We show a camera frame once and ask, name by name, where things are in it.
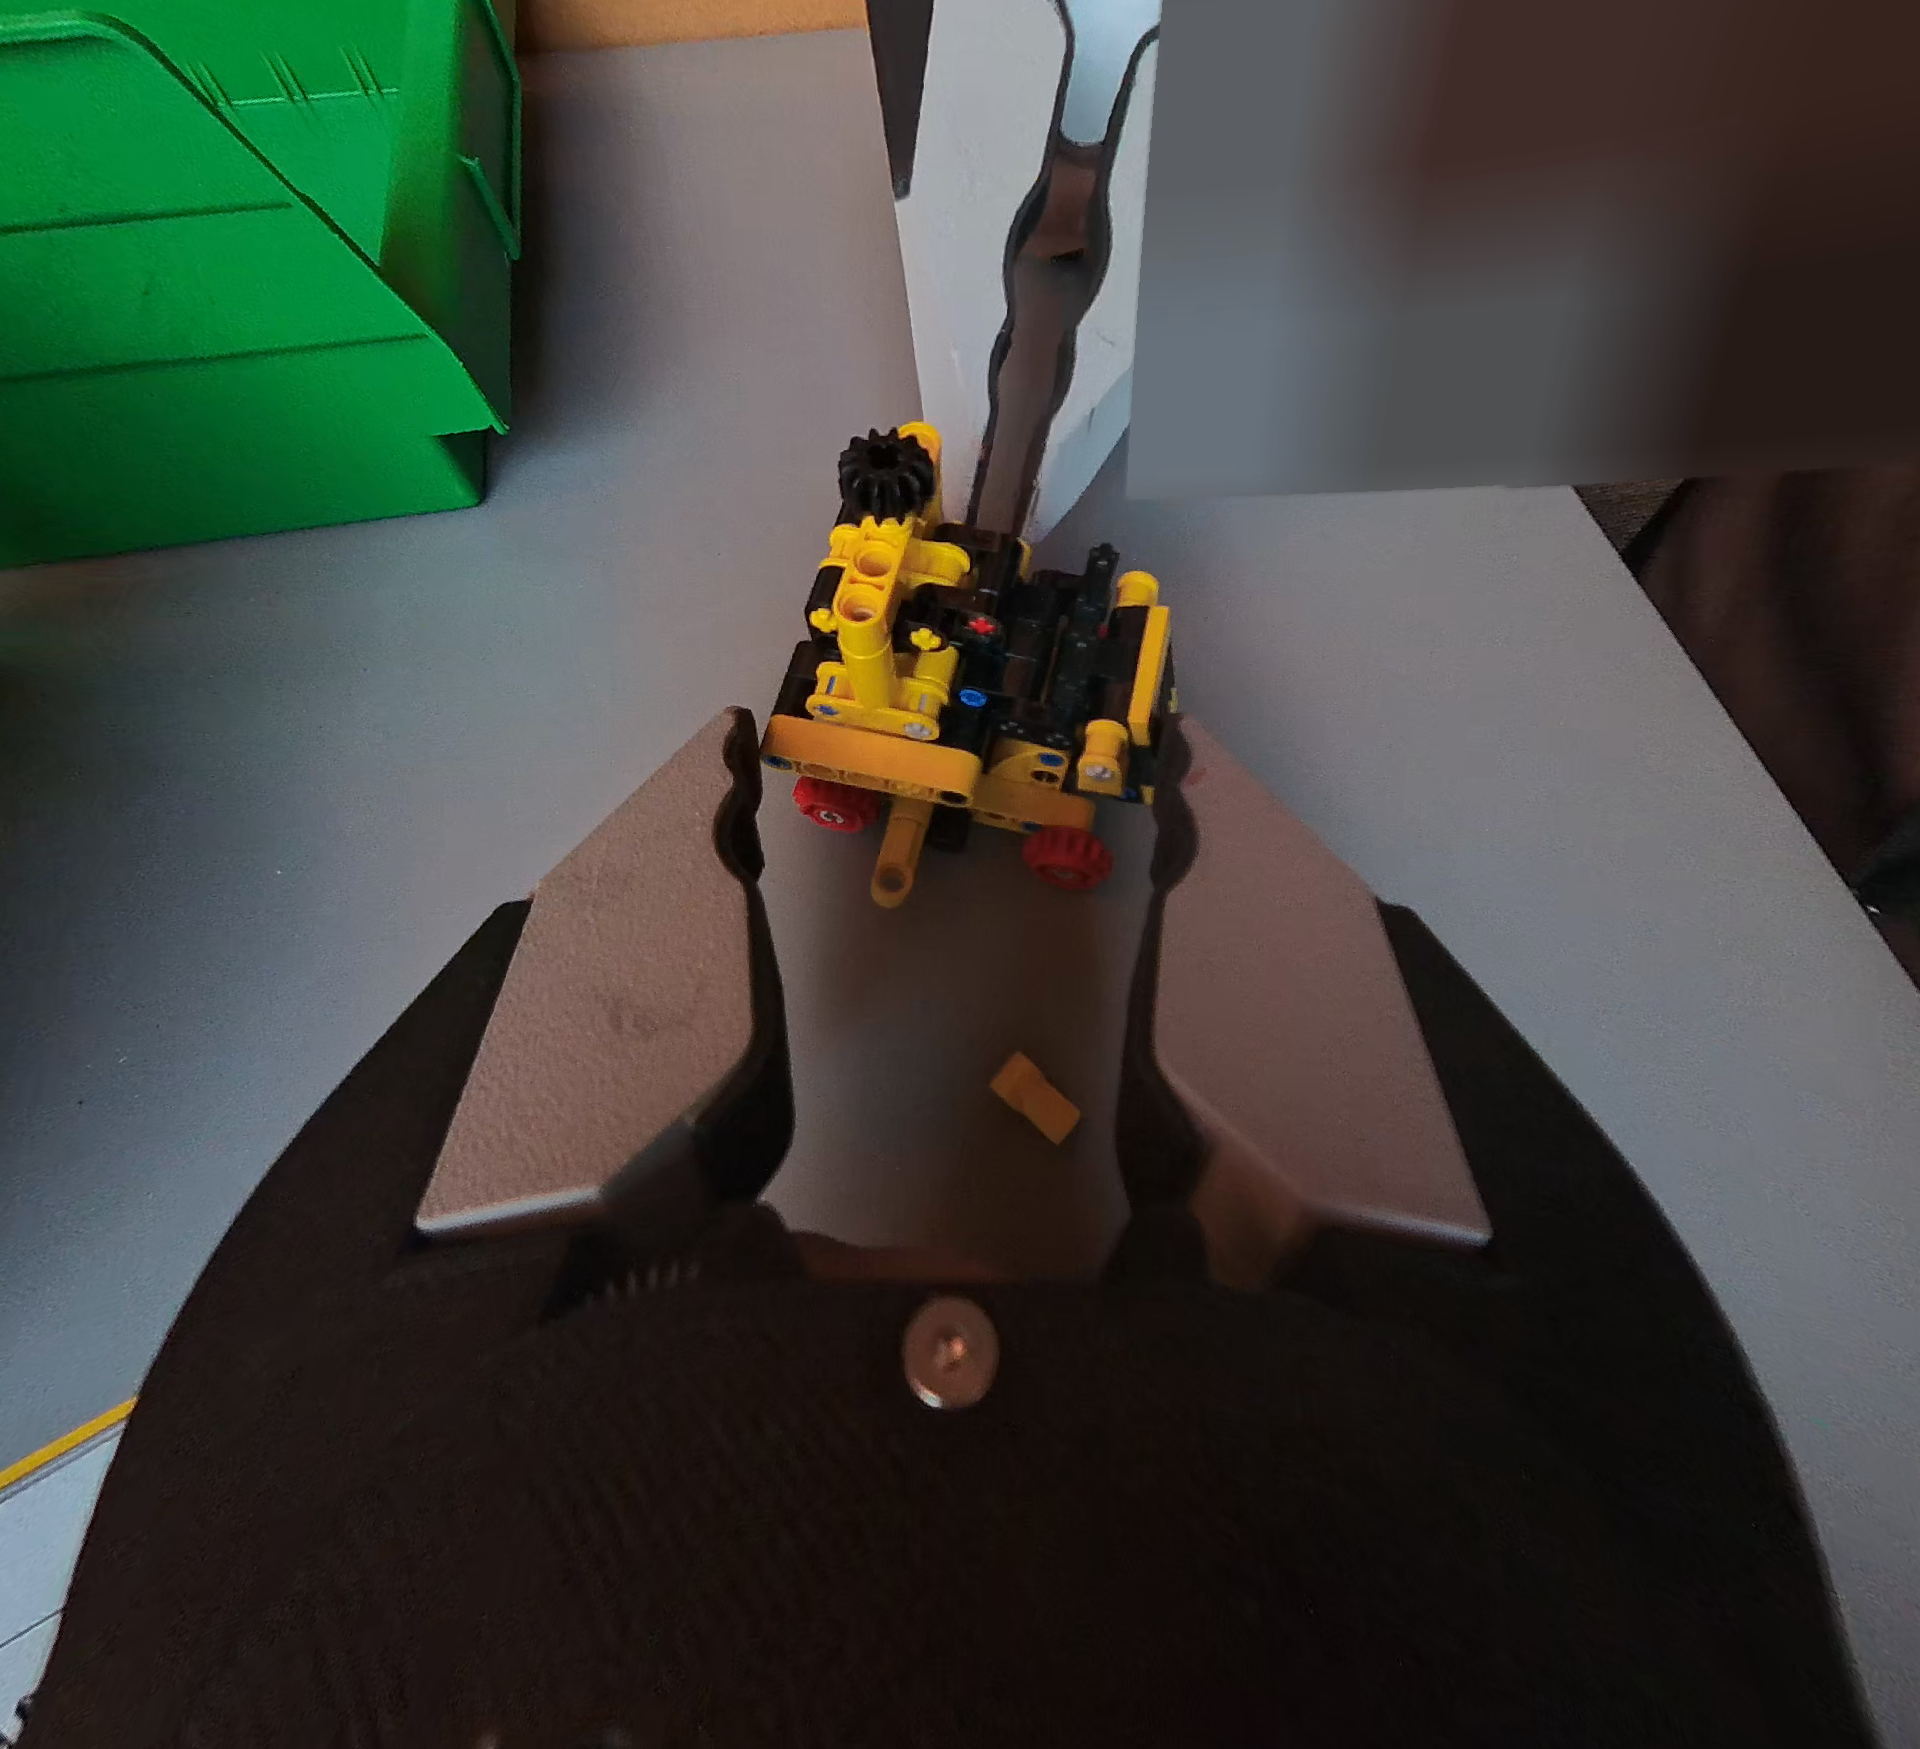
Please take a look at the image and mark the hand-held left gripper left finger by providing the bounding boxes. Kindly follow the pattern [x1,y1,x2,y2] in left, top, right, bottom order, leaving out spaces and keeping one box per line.
[411,705,795,1238]

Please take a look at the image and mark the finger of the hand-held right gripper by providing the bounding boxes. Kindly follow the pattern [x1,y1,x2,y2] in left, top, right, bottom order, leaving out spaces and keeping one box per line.
[1032,0,1167,539]
[894,0,1070,525]

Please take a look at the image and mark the lego instruction booklet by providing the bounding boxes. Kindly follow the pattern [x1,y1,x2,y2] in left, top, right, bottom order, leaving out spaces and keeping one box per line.
[0,1396,142,1726]

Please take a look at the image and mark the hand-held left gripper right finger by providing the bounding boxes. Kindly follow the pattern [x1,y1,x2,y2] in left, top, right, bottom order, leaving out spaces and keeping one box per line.
[1119,718,1498,1289]

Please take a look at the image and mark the small yellow lego piece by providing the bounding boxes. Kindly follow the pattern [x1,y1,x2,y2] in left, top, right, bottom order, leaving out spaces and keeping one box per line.
[985,1051,1086,1148]

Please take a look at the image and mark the yellow and black lego vehicle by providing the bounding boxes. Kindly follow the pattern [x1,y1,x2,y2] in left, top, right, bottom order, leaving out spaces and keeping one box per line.
[760,420,1188,914]

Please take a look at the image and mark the green plastic storage bin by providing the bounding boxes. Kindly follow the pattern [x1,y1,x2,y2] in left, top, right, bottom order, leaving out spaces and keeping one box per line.
[0,0,526,570]

